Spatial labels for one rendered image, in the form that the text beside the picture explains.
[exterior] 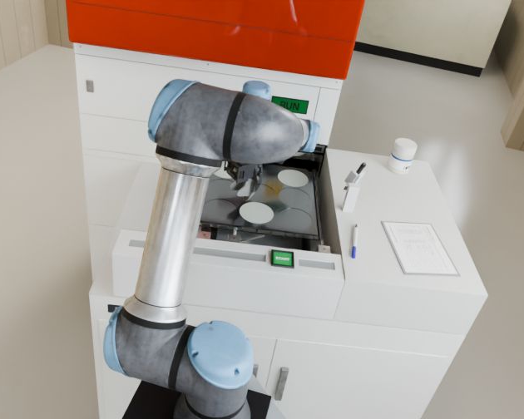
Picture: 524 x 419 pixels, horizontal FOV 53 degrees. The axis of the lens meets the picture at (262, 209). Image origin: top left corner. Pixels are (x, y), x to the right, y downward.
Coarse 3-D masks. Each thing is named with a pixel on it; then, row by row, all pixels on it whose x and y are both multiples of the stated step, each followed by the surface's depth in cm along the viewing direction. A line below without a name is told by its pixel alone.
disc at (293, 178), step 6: (282, 174) 170; (288, 174) 171; (294, 174) 171; (300, 174) 172; (282, 180) 167; (288, 180) 168; (294, 180) 168; (300, 180) 169; (306, 180) 169; (294, 186) 165
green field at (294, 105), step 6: (276, 102) 165; (282, 102) 165; (288, 102) 165; (294, 102) 165; (300, 102) 165; (306, 102) 165; (288, 108) 166; (294, 108) 166; (300, 108) 166; (306, 108) 166
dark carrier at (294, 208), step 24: (264, 168) 172; (288, 168) 174; (216, 192) 157; (264, 192) 161; (288, 192) 162; (312, 192) 164; (216, 216) 148; (240, 216) 149; (288, 216) 152; (312, 216) 154
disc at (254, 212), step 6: (246, 204) 154; (252, 204) 155; (258, 204) 155; (240, 210) 151; (246, 210) 152; (252, 210) 152; (258, 210) 152; (264, 210) 153; (270, 210) 153; (246, 216) 150; (252, 216) 150; (258, 216) 150; (264, 216) 151; (270, 216) 151; (252, 222) 148; (258, 222) 148; (264, 222) 149
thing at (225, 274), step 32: (128, 256) 122; (192, 256) 124; (224, 256) 126; (256, 256) 128; (320, 256) 131; (128, 288) 128; (192, 288) 128; (224, 288) 127; (256, 288) 127; (288, 288) 127; (320, 288) 127
